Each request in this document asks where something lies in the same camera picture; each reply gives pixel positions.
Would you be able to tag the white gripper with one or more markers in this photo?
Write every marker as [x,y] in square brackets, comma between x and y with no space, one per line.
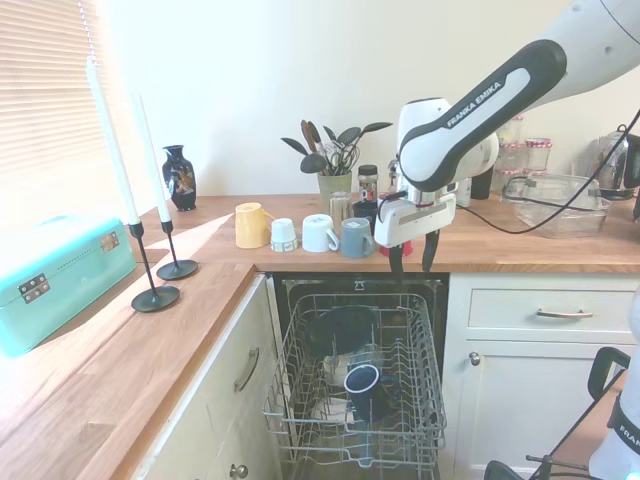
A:
[415,220]

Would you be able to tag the navy mug white inside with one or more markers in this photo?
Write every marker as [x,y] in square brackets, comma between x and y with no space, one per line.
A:
[371,400]

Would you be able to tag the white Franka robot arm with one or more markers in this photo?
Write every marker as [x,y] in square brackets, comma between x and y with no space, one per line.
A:
[475,115]

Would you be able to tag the red mug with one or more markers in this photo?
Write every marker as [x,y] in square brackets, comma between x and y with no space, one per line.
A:
[407,249]

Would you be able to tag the built-in dishwasher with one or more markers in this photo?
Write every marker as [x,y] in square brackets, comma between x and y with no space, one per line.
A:
[437,287]

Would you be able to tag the grey mug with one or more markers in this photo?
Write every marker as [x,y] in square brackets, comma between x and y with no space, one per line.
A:
[356,239]

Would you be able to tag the black mug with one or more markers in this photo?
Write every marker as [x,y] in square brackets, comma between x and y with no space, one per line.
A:
[364,210]

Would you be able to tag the plain white mug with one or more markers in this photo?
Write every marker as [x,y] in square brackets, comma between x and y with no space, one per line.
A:
[316,232]

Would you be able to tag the small white patterned mug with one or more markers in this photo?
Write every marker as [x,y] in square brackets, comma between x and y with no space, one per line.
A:
[284,235]

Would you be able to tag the yellow mug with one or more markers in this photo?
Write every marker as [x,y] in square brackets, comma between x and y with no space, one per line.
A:
[251,225]

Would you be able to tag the coffee jar black lid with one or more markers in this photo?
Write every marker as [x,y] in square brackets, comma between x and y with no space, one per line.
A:
[367,182]

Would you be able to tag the steel milk jug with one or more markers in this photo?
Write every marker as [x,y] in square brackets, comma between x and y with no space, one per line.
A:
[341,205]

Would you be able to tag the black shaker tumbler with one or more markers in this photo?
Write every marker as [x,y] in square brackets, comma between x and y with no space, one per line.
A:
[481,185]

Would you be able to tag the black bowl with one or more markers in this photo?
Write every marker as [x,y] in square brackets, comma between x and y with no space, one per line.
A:
[340,327]

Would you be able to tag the green utensil pot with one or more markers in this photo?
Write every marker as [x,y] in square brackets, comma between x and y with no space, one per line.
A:
[334,185]

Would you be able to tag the cream drawer front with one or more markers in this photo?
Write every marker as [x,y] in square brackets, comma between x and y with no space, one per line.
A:
[510,310]

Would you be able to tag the metal cabinet knob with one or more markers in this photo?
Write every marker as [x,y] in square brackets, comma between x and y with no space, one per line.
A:
[239,471]
[474,357]

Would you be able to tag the metal whisk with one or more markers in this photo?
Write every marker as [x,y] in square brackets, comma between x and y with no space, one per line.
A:
[342,155]

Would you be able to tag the black long spatula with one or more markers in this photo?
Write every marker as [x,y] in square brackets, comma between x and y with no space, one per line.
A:
[376,127]

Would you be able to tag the black round ladle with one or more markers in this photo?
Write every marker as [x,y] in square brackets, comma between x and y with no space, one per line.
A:
[312,162]

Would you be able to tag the black slotted spoon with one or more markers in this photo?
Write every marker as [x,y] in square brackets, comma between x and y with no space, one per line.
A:
[349,134]

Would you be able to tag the white cup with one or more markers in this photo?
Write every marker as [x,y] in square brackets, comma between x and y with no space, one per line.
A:
[334,367]

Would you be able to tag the glass jar gingham lid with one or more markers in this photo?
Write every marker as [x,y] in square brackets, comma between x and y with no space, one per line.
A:
[539,155]
[511,157]

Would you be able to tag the clear glass baking dish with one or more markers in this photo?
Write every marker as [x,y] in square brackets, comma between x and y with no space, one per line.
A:
[555,207]

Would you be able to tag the wooden spoon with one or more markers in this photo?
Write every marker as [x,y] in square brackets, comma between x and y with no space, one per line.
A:
[309,132]

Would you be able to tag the black leaf-shaped spoon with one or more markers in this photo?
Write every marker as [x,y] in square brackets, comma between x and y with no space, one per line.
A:
[295,145]

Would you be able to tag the white plate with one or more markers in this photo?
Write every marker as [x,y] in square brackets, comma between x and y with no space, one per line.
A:
[332,410]

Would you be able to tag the cream cabinet door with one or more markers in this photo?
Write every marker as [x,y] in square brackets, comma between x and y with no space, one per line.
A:
[525,415]

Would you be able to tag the steel kettle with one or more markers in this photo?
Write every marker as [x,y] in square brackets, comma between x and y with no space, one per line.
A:
[612,165]

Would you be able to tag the short black candlestick holder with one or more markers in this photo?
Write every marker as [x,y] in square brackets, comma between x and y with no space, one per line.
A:
[176,270]

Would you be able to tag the dark blue floral vase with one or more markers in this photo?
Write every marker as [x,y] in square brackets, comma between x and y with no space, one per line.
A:
[179,180]

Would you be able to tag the tall black candlestick holder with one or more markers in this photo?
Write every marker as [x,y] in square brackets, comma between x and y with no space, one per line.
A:
[152,300]

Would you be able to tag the shorter white candle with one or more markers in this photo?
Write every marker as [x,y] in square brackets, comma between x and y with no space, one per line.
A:
[154,165]

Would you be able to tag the tall white candle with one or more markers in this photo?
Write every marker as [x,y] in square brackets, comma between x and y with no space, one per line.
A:
[115,150]

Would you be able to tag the teal metal bread box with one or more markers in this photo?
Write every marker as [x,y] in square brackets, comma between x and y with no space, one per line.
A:
[60,280]

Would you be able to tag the window blind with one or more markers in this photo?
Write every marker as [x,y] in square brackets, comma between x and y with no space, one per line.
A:
[40,100]

